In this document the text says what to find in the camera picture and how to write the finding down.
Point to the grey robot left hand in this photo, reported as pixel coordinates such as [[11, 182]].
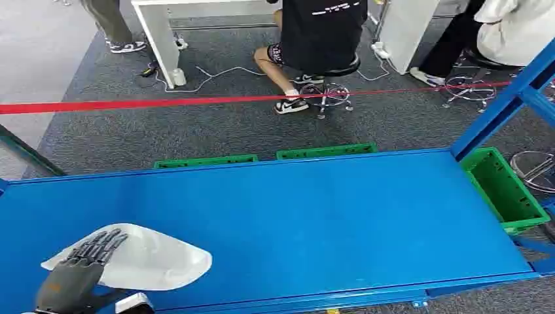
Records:
[[67, 286]]

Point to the pale plastic mailer parcel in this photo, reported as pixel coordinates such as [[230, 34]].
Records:
[[160, 260]]

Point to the green plastic crate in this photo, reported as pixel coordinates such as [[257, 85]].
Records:
[[505, 195], [327, 151], [206, 161]]

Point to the red barrier tape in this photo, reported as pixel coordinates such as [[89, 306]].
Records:
[[130, 104]]

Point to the black plug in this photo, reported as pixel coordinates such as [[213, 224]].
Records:
[[149, 70]]

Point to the white desk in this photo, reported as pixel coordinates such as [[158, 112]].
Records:
[[158, 34], [405, 30]]

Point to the standing person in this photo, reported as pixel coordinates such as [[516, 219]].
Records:
[[108, 21]]

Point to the seated person in black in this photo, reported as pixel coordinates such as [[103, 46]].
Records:
[[321, 34]]

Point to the white power strip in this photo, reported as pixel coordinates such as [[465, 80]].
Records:
[[381, 50]]

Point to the blue metal table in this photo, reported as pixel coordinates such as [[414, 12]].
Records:
[[498, 112]]

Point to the seated person in white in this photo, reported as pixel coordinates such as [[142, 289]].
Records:
[[511, 34]]

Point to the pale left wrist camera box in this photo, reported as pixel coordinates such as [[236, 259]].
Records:
[[134, 304]]

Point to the dark metal rail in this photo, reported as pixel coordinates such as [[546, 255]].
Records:
[[30, 154]]

